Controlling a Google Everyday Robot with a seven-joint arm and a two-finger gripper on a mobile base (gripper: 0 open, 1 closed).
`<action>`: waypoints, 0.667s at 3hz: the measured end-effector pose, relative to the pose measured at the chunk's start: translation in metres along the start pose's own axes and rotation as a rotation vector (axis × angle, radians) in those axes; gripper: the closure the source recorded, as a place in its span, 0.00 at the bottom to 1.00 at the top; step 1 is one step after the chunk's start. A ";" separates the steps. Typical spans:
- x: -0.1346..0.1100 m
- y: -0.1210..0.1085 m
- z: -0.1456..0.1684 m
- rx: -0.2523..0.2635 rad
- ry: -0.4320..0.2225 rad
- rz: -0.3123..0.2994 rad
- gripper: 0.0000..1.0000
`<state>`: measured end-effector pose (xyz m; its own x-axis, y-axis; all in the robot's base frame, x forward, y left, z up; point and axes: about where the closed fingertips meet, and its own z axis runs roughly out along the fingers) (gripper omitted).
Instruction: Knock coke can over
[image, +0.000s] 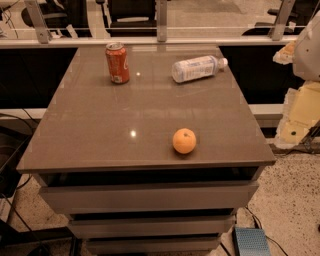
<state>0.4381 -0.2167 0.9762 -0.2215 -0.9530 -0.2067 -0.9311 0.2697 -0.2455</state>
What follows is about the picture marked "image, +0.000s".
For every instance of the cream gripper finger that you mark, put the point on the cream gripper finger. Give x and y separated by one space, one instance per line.
301 112
285 55

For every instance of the red coke can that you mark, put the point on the red coke can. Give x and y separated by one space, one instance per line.
116 55

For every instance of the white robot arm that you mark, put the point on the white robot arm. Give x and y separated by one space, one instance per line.
306 59

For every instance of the black office chair right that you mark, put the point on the black office chair right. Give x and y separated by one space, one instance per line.
292 16

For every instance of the black office chair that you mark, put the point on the black office chair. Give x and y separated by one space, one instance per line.
129 18
292 16
66 18

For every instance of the clear plastic water bottle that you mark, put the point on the clear plastic water bottle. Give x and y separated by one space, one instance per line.
197 68

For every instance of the orange fruit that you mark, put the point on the orange fruit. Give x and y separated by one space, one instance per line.
184 141

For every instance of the blue perforated box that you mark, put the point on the blue perforated box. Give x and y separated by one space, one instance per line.
250 242

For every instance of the grey drawer cabinet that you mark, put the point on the grey drawer cabinet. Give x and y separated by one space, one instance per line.
97 133

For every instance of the middle grey drawer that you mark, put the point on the middle grey drawer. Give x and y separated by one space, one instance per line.
144 227

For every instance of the grey drawer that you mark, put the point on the grey drawer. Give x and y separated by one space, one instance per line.
148 197
144 227
152 245

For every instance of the black office chair middle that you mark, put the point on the black office chair middle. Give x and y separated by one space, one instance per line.
129 18

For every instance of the bottom grey drawer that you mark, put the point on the bottom grey drawer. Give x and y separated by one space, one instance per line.
152 245

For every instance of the top grey drawer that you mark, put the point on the top grey drawer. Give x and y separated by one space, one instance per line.
148 197

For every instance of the black office chair left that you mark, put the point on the black office chair left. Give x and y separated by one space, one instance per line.
66 18

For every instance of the metal glass railing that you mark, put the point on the metal glass railing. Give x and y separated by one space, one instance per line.
221 22

